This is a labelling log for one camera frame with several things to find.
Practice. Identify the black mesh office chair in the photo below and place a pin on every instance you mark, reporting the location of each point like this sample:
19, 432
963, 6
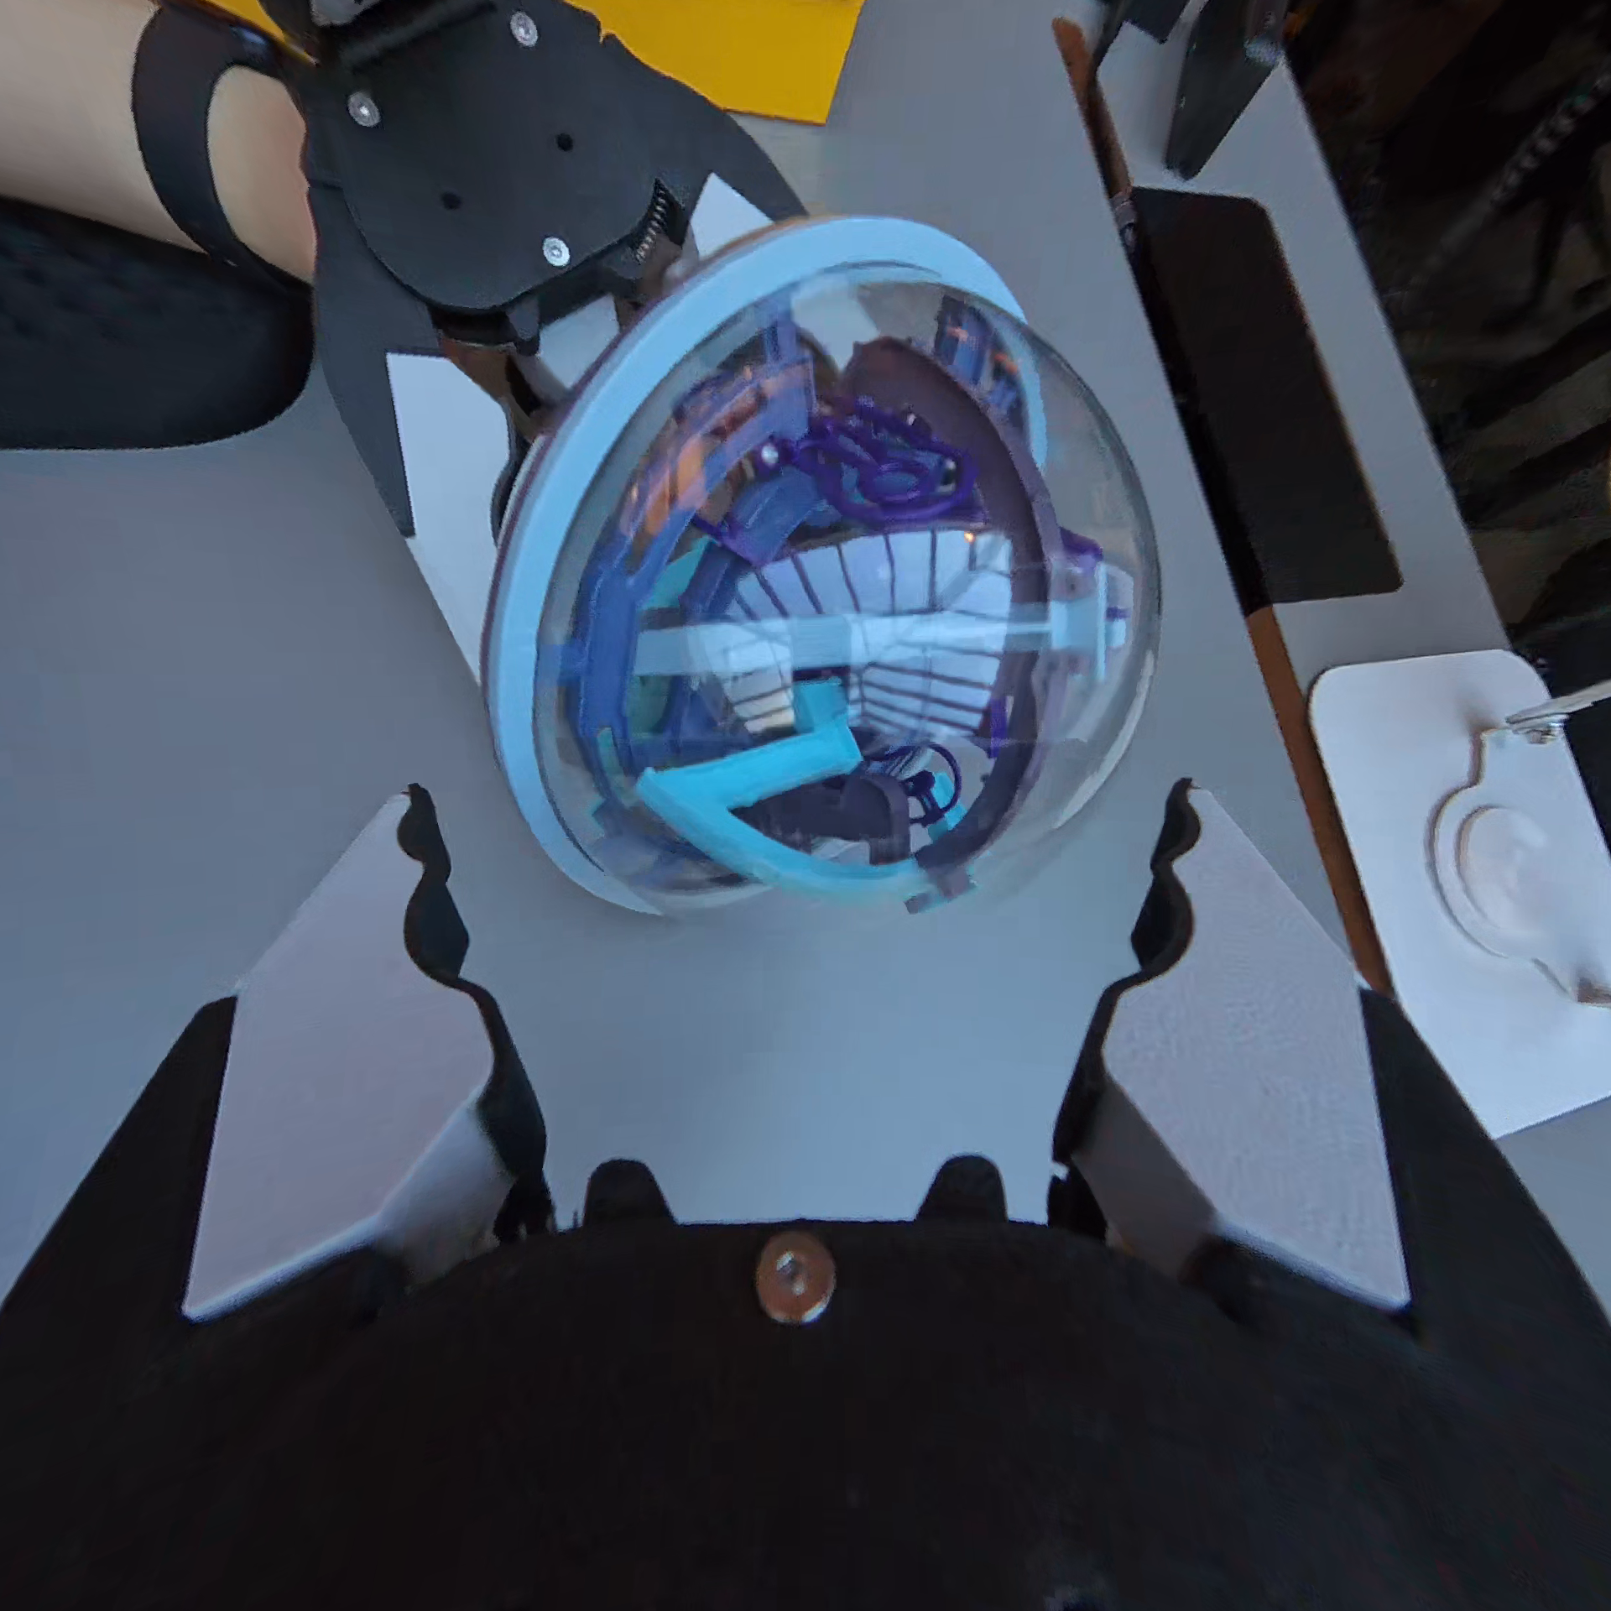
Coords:
125, 340

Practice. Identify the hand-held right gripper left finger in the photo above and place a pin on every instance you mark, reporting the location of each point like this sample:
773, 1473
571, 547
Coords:
326, 1082

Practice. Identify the black angular bracket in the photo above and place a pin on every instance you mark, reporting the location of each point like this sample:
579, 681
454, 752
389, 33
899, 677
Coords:
1208, 89

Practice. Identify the yellow paper sheet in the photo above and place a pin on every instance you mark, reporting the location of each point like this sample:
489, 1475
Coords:
756, 50

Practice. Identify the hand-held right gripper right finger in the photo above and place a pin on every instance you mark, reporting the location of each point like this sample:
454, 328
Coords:
1258, 1082

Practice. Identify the black flat pad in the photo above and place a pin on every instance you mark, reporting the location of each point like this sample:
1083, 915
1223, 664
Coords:
1258, 403

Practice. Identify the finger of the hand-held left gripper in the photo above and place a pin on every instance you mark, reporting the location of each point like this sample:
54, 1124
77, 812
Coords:
727, 211
447, 440

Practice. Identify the person's left hand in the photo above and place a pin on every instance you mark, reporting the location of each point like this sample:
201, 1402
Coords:
69, 100

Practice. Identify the grey table with wooden edge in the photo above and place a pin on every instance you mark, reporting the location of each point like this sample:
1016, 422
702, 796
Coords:
1446, 591

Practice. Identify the clear plastic maze ball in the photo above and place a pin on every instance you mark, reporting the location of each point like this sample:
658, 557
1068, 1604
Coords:
830, 566

